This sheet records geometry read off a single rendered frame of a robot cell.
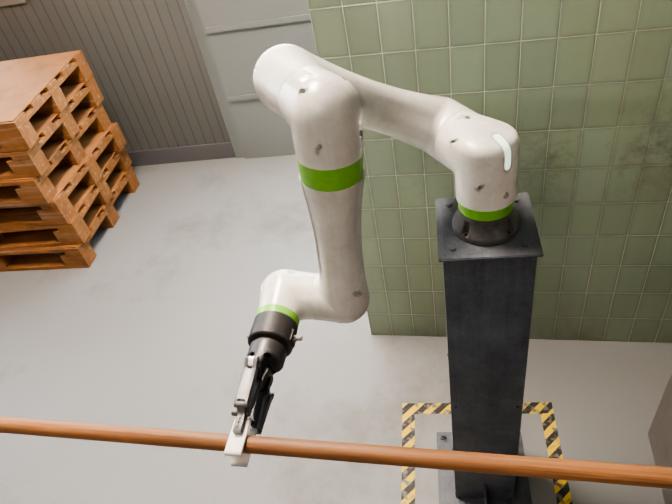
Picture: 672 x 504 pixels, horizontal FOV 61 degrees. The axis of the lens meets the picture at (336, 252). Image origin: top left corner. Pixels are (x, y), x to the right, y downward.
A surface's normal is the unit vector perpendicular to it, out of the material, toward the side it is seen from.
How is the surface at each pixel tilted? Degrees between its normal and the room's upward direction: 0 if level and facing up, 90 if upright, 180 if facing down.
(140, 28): 90
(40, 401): 0
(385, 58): 90
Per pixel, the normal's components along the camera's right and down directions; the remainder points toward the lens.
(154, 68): -0.10, 0.68
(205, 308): -0.16, -0.73
